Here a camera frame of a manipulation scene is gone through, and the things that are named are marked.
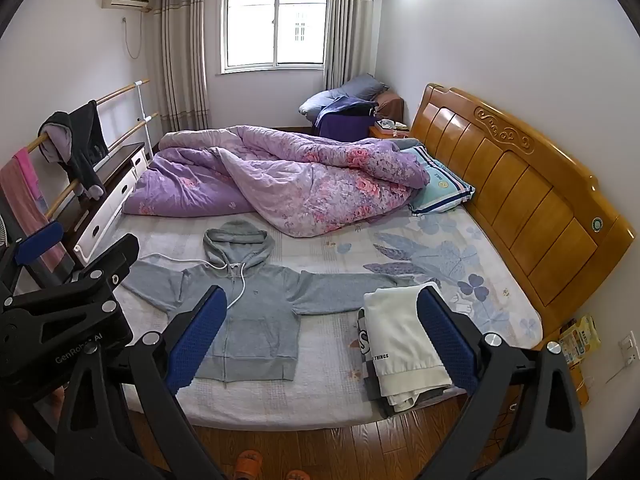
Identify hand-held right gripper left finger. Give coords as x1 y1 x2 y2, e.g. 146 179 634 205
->
54 285 236 480

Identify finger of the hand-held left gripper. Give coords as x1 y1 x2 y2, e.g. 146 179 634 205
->
60 233 141 311
0 221 66 306

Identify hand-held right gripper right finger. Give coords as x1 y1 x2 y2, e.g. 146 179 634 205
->
416 283 589 480

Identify grey zip hoodie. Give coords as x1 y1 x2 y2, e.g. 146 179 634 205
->
120 219 426 383

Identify white folded pants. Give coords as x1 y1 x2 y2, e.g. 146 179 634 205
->
362 282 453 413

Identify pink towel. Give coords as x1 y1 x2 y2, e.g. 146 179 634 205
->
0 147 66 271

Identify dark topped white drawer dresser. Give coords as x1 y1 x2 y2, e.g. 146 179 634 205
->
60 142 153 267

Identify dark grey folded garment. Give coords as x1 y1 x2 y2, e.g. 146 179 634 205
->
362 372 468 418

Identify dark hanging jacket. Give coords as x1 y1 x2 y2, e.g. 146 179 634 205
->
37 100 110 198

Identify yellow packet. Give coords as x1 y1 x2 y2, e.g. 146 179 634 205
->
557 316 598 367

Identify pale floral bed sheet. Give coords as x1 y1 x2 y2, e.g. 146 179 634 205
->
107 205 543 431

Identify blue green striped pillow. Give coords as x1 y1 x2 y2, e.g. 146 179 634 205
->
400 145 476 217

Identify wooden bed with headboard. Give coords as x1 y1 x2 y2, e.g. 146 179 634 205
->
107 82 636 433

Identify purple floral quilt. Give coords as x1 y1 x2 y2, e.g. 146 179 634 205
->
122 125 431 238

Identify wooden nightstand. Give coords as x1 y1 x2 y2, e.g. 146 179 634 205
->
369 122 412 140

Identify grey striped curtain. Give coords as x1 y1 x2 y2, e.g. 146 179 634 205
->
152 0 210 133
324 0 381 92

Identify chair with pillows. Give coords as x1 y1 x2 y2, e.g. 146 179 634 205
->
317 104 379 141

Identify brown armchair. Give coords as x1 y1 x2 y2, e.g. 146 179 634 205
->
375 91 405 124

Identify blue white bedding bundle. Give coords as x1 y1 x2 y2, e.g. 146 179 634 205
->
299 91 353 122

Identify grey blue pillow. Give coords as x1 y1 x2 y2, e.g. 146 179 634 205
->
334 74 389 104

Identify sliding glass window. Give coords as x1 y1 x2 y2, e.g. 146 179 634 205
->
220 0 332 75

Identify wooden double rail rack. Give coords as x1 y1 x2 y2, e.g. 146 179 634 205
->
25 78 160 221

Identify white wall socket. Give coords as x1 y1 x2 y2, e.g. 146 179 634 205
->
618 335 639 367

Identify white power cable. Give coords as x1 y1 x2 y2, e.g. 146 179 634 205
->
121 9 147 59

